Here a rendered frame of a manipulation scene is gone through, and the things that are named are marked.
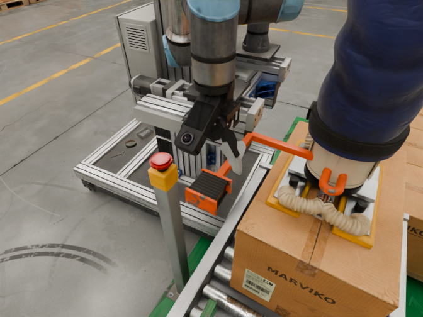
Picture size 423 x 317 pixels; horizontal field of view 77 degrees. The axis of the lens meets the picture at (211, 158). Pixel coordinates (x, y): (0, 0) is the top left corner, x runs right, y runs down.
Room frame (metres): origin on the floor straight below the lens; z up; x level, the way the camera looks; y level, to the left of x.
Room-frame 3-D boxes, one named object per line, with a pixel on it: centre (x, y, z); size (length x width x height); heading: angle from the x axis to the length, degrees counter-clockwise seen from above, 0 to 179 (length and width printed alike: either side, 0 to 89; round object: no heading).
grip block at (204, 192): (0.42, 0.01, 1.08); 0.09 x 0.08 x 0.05; 60
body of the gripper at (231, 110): (0.45, -0.01, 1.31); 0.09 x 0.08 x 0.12; 150
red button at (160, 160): (0.59, 0.15, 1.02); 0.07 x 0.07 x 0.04
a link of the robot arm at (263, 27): (1.49, -0.25, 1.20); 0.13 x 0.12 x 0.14; 143
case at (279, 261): (0.56, -0.39, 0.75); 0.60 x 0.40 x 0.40; 150
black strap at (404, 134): (0.56, -0.37, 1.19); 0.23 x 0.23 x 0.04
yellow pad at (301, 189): (0.60, -0.29, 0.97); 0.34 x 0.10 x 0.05; 150
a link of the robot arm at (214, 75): (0.44, 0.00, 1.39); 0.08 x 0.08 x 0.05
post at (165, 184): (0.59, 0.15, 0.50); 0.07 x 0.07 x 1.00; 61
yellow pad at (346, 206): (0.51, -0.45, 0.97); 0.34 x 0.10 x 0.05; 150
